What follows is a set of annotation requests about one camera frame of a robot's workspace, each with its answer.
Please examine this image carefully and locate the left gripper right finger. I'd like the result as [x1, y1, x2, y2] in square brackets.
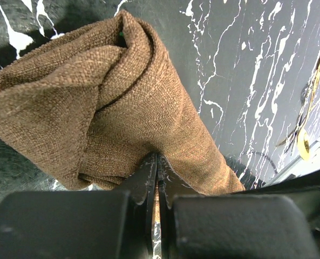
[157, 155, 320, 258]

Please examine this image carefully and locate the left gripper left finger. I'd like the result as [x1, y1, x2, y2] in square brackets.
[0, 153, 158, 258]

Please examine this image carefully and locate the brown cloth napkin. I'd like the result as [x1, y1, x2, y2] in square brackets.
[0, 10, 244, 195]

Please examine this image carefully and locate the gold spoon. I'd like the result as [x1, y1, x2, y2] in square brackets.
[297, 102, 312, 161]

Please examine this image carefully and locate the black marble pattern mat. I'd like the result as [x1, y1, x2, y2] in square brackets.
[0, 1, 320, 189]

